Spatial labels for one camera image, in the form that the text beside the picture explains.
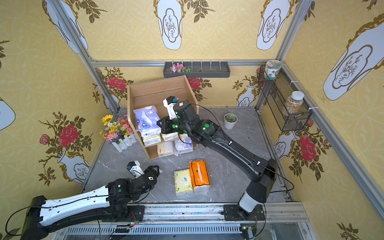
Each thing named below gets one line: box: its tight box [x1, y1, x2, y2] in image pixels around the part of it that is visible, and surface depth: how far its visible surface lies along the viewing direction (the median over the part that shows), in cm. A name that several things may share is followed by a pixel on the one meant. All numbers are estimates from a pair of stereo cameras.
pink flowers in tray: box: [170, 62, 192, 73], surface depth 89 cm
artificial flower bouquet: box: [99, 114, 134, 144], surface depth 90 cm
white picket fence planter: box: [111, 132, 138, 153], surface depth 97 cm
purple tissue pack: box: [133, 105, 162, 138], surface depth 66 cm
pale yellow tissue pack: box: [160, 132, 180, 142], surface depth 82 cm
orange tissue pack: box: [189, 159, 211, 193], surface depth 81 cm
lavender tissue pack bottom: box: [174, 133, 194, 157], surface depth 92 cm
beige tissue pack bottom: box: [157, 140, 175, 158], surface depth 92 cm
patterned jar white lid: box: [265, 59, 283, 81], surface depth 87 cm
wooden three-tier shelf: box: [127, 75, 199, 160], surface depth 82 cm
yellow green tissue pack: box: [174, 168, 194, 196], surface depth 81 cm
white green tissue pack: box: [142, 133, 162, 147], surface depth 80 cm
